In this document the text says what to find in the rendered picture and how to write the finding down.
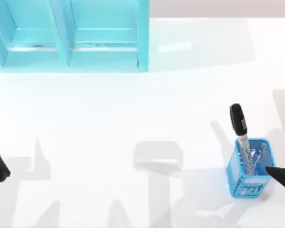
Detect black marker pen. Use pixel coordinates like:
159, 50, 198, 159
229, 103, 256, 175

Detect light blue rack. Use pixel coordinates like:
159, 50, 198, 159
0, 0, 150, 73

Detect blue mesh pen holder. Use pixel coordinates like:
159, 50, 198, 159
226, 138, 276, 199

